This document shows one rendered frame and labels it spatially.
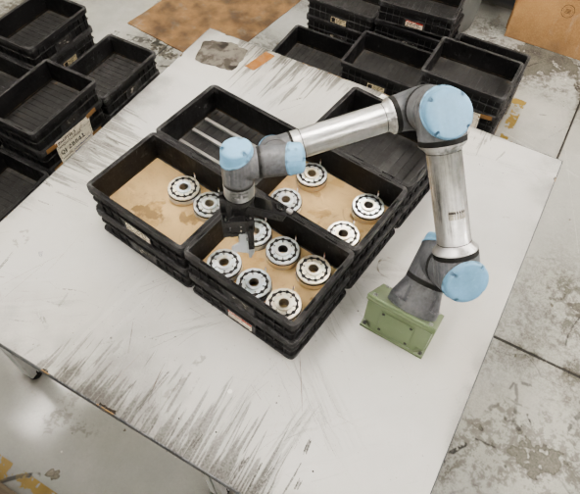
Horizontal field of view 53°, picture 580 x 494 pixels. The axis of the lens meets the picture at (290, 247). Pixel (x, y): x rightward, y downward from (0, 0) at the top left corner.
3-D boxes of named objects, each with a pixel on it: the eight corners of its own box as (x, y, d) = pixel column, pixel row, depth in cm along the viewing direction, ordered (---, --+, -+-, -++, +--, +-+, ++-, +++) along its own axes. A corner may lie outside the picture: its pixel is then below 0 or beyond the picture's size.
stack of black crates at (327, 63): (357, 81, 325) (362, 47, 306) (333, 114, 310) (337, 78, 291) (295, 59, 335) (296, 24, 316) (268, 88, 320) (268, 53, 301)
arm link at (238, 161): (258, 155, 126) (219, 159, 125) (260, 190, 135) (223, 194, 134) (254, 131, 131) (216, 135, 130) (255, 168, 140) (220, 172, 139)
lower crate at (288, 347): (348, 293, 182) (353, 273, 173) (292, 364, 169) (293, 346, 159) (250, 231, 195) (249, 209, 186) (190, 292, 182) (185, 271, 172)
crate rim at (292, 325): (356, 257, 166) (357, 253, 164) (294, 332, 152) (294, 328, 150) (248, 192, 179) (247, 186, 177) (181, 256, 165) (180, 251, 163)
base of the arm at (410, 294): (432, 311, 173) (448, 282, 171) (438, 327, 158) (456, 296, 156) (386, 290, 173) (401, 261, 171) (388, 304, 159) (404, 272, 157)
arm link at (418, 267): (436, 277, 171) (458, 236, 168) (456, 294, 158) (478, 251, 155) (402, 264, 168) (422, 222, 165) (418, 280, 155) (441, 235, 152)
